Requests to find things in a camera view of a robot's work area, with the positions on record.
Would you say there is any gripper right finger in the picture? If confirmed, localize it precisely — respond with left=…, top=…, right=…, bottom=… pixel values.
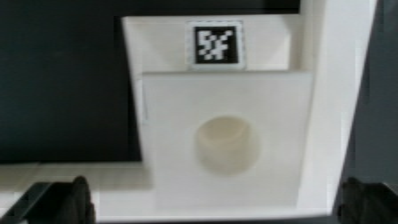
left=337, top=177, right=398, bottom=224

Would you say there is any white lamp base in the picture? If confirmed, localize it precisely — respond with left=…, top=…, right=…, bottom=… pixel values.
left=94, top=14, right=316, bottom=224

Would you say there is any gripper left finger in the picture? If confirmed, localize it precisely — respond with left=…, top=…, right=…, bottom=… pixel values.
left=0, top=176, right=95, bottom=224

